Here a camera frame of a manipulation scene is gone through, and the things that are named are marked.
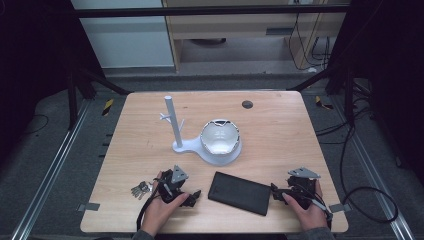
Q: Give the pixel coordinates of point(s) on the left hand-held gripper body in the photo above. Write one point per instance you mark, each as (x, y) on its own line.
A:
(170, 186)

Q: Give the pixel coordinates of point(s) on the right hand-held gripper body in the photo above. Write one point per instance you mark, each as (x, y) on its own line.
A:
(301, 186)

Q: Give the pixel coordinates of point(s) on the black wallet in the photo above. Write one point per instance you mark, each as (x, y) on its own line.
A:
(239, 193)

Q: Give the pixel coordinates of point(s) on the person's left hand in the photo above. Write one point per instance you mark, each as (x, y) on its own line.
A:
(160, 213)

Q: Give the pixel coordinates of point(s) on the person's right hand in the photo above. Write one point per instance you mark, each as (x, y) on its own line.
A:
(310, 216)

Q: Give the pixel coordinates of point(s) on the bunch of metal keys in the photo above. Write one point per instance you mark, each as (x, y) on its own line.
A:
(141, 190)

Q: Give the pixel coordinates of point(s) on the grey tape piece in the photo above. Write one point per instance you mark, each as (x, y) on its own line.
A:
(340, 208)
(88, 206)

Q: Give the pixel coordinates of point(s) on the white bowl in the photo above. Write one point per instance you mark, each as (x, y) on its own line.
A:
(218, 141)

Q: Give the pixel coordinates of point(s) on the yellow black striped tape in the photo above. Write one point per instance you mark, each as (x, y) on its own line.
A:
(322, 103)
(107, 107)

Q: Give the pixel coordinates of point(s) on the black metal stand strut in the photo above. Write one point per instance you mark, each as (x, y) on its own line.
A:
(100, 80)
(316, 78)

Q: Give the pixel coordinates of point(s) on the black curtain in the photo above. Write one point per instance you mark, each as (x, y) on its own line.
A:
(30, 66)
(393, 66)

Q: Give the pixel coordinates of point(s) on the white cabinet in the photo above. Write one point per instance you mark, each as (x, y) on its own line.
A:
(126, 40)

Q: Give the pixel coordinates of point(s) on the wooden shelf unit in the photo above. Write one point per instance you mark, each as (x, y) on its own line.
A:
(233, 26)

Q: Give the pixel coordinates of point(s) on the white stand with hook post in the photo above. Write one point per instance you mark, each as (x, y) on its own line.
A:
(190, 147)

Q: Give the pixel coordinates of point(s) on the metal floor rail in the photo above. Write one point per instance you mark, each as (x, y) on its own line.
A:
(376, 173)
(50, 166)

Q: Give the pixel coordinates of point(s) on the black horizontal frame bar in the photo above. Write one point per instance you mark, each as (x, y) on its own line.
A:
(200, 10)

